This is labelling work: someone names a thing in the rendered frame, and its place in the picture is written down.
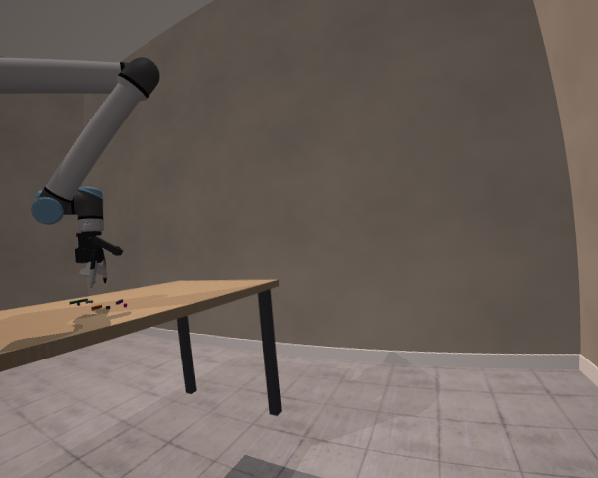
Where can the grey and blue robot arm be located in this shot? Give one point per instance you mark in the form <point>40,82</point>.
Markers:
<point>136,81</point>

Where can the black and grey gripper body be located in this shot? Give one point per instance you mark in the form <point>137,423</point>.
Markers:
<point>83,253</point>

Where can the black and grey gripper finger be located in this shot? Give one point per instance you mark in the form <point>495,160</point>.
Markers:
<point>90,270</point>
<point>102,270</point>

